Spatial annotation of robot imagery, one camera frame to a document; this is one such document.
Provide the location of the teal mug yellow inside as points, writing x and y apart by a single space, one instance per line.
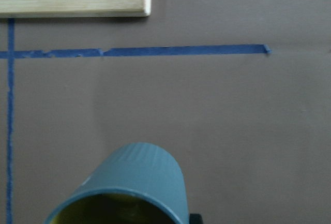
142 170

